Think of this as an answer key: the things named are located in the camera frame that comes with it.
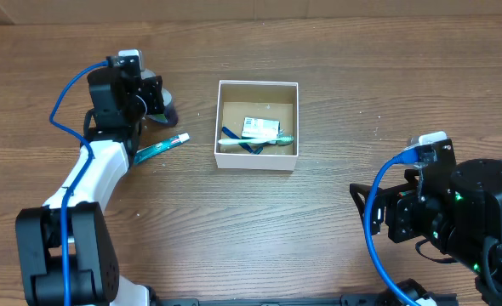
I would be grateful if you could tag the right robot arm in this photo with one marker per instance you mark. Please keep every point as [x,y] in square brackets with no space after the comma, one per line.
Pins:
[476,240]

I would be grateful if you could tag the clear pump soap bottle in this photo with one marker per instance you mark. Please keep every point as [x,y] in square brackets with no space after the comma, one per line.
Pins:
[159,101]

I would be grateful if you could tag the teal toothpaste tube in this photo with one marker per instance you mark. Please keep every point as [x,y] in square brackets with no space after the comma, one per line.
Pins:
[158,148]

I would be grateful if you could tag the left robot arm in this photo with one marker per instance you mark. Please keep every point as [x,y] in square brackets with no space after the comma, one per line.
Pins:
[65,249]

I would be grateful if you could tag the blue disposable razor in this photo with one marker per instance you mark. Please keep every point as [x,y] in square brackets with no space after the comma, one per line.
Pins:
[226,131]

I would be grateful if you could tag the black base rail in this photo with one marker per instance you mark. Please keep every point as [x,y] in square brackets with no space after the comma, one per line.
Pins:
[352,299]

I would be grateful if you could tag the open white cardboard box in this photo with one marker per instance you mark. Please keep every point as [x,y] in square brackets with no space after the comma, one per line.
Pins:
[237,100]

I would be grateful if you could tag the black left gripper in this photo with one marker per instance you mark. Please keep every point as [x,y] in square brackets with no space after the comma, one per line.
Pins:
[151,87]

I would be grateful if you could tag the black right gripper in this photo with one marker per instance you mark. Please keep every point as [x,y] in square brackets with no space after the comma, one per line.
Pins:
[403,223]

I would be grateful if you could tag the green white soap packet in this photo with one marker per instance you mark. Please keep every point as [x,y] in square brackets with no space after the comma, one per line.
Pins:
[260,128]

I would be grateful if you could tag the green white toothbrush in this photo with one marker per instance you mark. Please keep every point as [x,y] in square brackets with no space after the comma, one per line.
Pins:
[282,140]

